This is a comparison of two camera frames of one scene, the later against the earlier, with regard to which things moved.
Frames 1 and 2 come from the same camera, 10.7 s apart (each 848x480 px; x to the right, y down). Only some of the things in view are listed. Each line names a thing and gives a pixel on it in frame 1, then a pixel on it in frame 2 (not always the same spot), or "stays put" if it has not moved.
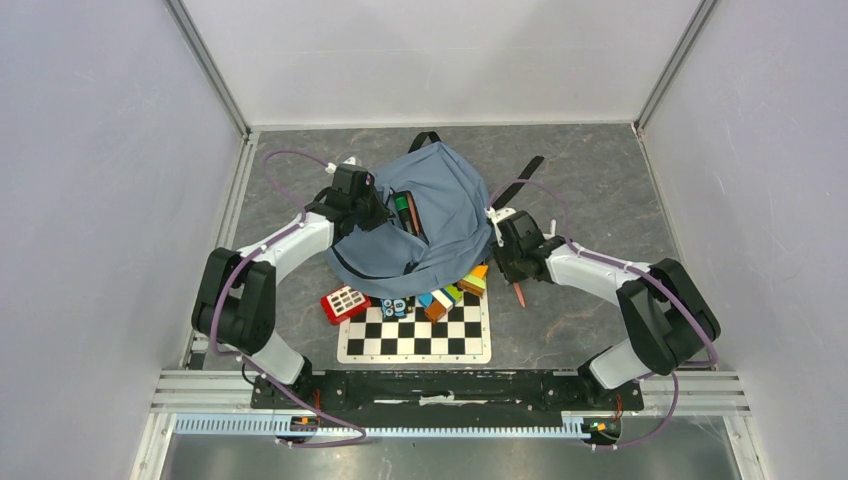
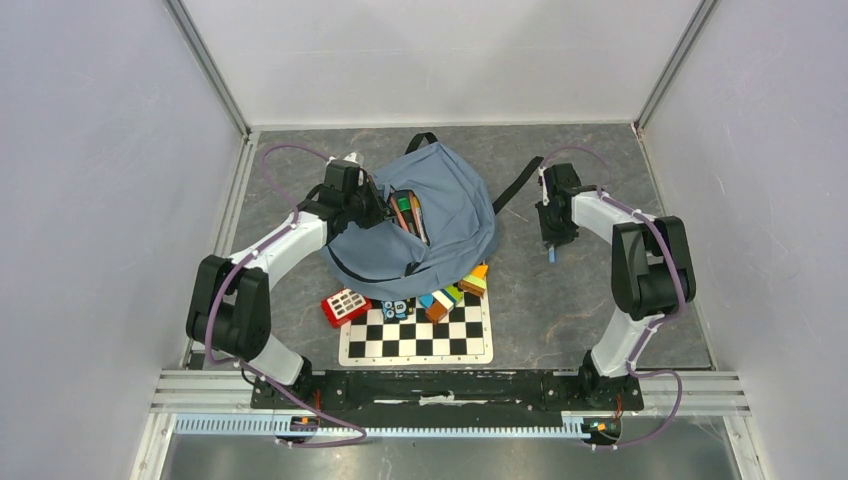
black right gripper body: (507, 259) -> (554, 230)
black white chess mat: (462, 334) stays put
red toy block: (344, 304) stays put
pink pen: (520, 294) -> (412, 202)
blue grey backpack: (442, 229) stays put
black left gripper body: (371, 213) stays put
